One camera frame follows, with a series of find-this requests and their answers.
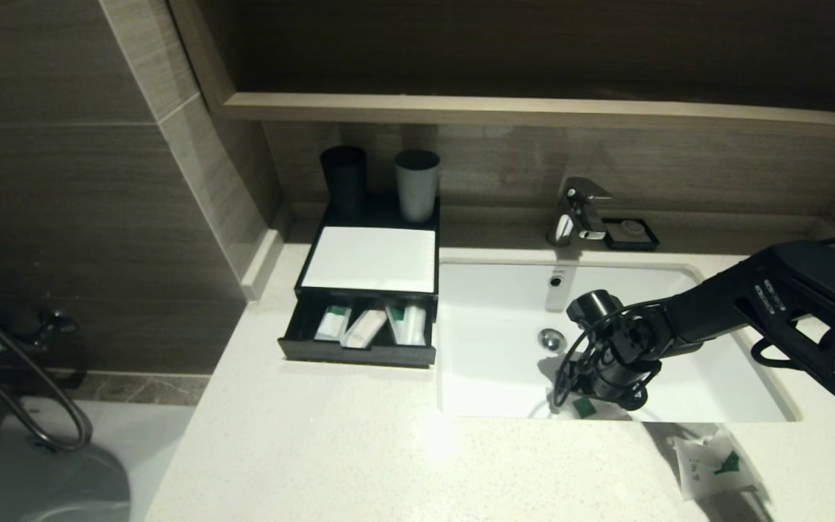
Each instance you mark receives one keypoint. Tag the beige flat packet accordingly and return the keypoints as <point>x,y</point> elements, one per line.
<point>365,328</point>

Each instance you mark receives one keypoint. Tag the chrome sink drain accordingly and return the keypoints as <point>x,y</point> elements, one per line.
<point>551,339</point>

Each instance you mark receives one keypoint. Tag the white bathtub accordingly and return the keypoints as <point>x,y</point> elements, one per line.
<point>149,449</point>

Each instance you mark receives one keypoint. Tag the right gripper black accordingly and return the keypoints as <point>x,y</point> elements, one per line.
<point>617,348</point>

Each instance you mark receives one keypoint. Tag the white tube packet green label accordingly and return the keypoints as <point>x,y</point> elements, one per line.
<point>332,322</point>

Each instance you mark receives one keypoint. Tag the black cup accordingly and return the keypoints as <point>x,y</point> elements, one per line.
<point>343,177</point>

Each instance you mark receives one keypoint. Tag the wooden wall shelf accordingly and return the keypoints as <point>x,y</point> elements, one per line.
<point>533,109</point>

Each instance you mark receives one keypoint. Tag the chrome bathtub mixer tap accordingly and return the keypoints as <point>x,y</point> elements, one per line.
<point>51,322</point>

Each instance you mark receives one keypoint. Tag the round soap bar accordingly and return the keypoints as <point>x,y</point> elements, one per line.
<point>633,228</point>

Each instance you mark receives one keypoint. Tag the black soap dish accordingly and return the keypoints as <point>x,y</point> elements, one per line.
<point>649,239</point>

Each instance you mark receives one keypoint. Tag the long packet large green label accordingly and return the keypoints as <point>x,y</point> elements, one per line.
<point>396,322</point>

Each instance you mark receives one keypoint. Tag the chrome sink faucet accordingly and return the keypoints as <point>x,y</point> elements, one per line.
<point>580,206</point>

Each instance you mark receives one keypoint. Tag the grey cup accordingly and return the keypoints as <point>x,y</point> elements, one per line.
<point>417,185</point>

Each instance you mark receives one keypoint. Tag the crumpled shower cap packet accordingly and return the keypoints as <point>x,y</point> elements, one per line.
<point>711,467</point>

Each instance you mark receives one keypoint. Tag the small packet with pink item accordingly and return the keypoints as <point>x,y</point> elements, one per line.
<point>584,407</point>

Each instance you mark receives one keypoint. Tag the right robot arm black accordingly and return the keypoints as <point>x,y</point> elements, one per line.
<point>787,304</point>

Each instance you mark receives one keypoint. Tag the black box drawer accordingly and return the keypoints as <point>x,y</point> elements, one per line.
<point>345,354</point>

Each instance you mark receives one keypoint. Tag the white sink basin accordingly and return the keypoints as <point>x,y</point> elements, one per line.
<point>490,341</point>

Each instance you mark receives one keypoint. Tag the black amenity box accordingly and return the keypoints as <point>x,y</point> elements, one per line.
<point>381,210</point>

